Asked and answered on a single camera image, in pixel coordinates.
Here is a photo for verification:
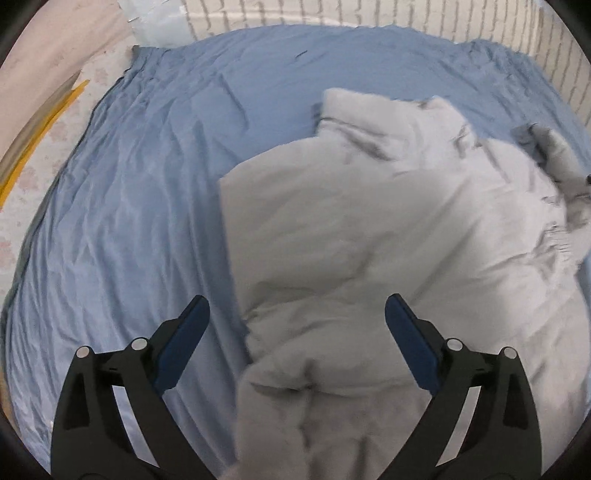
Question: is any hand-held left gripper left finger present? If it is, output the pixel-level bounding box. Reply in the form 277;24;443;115
50;294;218;480

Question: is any yellow-edged flat board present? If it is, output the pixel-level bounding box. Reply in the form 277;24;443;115
0;71;90;208

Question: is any blue bed sheet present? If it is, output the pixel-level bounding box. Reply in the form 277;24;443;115
2;25;585;476

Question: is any clear plastic bag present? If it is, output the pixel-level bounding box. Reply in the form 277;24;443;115
117;0;192;47

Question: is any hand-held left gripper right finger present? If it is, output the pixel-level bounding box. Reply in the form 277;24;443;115
376;294;543;480

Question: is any white floral mattress cover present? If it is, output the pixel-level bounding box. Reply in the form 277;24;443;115
0;41;139;301

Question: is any white puffy jacket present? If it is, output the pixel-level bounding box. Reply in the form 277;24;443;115
218;88;591;480

